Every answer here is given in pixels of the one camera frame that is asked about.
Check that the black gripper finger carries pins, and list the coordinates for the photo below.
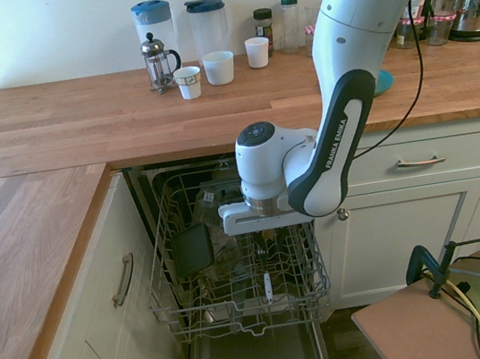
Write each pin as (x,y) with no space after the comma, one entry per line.
(259,239)
(268,233)

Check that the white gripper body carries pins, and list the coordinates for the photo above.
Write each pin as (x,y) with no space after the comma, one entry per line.
(246,223)

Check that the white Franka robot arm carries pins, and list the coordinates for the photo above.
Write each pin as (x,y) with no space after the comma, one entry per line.
(346,14)

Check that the clear glass container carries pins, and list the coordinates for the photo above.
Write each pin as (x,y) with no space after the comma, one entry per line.
(211,211)

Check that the black square container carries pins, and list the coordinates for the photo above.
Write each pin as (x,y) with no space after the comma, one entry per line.
(192,250)

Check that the metal cabinet knob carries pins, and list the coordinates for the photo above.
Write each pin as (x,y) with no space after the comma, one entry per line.
(344,215)

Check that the patterned paper cup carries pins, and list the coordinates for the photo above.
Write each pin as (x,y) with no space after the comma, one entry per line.
(188,83)

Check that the wide white ceramic cup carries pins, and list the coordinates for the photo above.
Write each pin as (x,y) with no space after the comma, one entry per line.
(220,68)

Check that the brown mounting board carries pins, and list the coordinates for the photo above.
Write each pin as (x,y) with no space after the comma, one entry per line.
(406,326)

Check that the small white ceramic cup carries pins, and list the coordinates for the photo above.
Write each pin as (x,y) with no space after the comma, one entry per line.
(258,54)

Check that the dark green c-clamp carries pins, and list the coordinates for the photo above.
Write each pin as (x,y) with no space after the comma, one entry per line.
(437,274)

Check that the glass french press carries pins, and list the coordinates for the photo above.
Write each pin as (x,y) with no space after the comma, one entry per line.
(156,61)

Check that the teal plate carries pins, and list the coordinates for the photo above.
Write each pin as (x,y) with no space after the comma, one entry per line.
(383,82)

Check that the small jar gingham lid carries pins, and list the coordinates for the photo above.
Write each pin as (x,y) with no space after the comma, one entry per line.
(405,33)
(308,40)
(441,29)

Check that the clear pitcher dark-blue lid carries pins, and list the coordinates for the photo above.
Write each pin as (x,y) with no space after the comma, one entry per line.
(209,30)

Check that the black-lidded spice jar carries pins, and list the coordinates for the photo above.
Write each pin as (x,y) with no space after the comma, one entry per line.
(264,27)

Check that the clear bottle green cap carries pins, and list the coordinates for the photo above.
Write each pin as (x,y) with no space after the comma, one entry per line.
(291,27)

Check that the clear drinking glass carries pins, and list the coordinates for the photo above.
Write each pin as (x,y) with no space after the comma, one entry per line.
(309,15)

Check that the clear pitcher light-blue lid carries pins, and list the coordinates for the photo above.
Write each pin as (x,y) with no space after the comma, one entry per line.
(153,25)

